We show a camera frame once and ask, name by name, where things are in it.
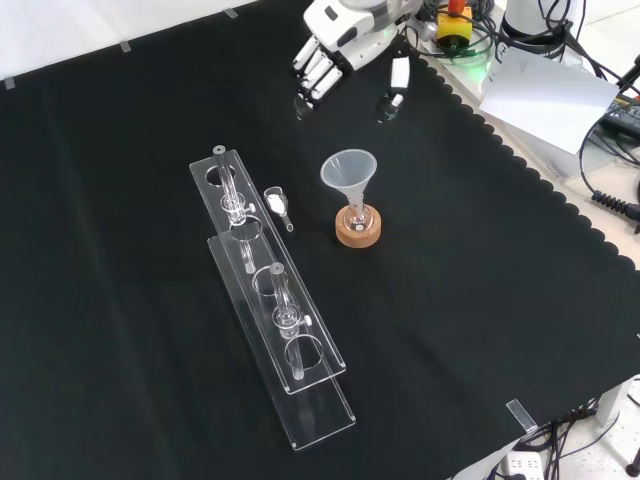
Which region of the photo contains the translucent plastic funnel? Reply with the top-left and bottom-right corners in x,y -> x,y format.
319,149 -> 378,226

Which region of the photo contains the pale board sheet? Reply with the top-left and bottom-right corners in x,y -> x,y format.
478,47 -> 622,157

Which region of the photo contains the black cloth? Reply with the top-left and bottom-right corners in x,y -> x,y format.
0,0 -> 640,480

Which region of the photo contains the white table leg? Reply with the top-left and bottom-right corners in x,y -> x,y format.
596,374 -> 640,427

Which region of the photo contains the clear tape strip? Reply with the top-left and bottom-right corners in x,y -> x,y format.
505,398 -> 538,434

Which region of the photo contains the clear acrylic funnel stand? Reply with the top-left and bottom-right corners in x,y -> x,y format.
188,144 -> 358,454

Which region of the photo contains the black coiled cable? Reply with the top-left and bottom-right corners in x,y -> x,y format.
591,191 -> 640,222

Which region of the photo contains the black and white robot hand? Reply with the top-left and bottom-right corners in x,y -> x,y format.
291,0 -> 414,124

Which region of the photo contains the cork ring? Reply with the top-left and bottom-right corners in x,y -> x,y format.
334,204 -> 385,249

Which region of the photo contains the clear glass weighing funnel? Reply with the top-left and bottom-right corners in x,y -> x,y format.
262,186 -> 296,234

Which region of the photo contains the small round-bottom glass flask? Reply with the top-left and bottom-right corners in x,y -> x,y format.
343,197 -> 374,234

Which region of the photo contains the black power adapter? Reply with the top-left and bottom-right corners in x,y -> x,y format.
601,94 -> 640,137

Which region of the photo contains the yellow stop button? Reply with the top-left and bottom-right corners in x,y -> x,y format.
435,0 -> 474,54

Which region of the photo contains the white power strip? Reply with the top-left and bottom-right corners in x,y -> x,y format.
501,449 -> 547,480

